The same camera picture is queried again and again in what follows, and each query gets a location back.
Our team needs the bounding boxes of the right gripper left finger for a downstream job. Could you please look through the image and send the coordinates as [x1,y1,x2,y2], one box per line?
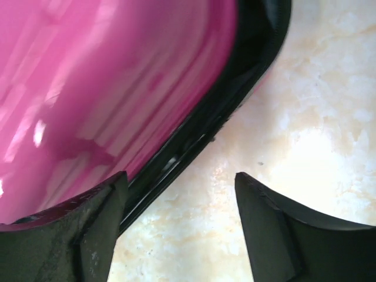
[1,172,128,281]

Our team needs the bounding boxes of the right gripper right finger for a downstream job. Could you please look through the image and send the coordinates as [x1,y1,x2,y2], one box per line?
[235,172,375,282]

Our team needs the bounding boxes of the teal hard-shell suitcase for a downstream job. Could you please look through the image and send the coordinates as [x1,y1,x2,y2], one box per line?
[1,1,292,230]

